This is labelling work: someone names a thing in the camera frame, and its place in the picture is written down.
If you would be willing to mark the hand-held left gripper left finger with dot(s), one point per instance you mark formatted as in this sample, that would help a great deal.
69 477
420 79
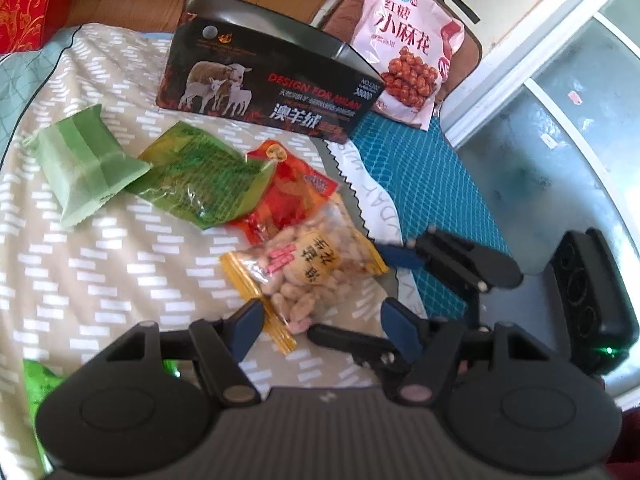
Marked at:
247 327

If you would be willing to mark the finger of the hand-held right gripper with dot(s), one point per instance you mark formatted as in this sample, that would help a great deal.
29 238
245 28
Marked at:
345 340
450 255

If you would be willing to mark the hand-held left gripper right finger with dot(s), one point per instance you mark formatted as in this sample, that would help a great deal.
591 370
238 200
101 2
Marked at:
400 325

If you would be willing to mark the clear peanut packet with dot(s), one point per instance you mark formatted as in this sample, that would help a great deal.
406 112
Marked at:
305 265

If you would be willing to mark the black sheep-print box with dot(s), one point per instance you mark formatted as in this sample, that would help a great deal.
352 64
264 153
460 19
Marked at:
275 100

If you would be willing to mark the dark red cloth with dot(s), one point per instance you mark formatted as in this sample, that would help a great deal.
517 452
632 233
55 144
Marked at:
630 425

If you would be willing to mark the orange-red snack packet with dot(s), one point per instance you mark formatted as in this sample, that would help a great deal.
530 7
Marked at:
290 185

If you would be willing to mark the white framed glass door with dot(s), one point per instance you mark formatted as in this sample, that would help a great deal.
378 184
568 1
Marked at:
550 135

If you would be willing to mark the green clear snack packet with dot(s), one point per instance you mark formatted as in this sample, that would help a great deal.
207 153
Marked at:
200 175

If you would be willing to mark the bright green snack packet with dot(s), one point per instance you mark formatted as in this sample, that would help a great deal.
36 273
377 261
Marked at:
40 385

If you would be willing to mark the pink snack bag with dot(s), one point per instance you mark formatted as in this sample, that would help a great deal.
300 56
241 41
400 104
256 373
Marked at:
405 35

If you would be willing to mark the light green paper packet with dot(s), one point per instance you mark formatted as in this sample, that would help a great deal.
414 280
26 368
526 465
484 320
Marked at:
80 160

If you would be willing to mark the brown seat cushion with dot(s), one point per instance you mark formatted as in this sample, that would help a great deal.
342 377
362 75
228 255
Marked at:
345 15

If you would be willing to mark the red gift box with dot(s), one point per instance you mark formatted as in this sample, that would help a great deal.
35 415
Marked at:
25 5

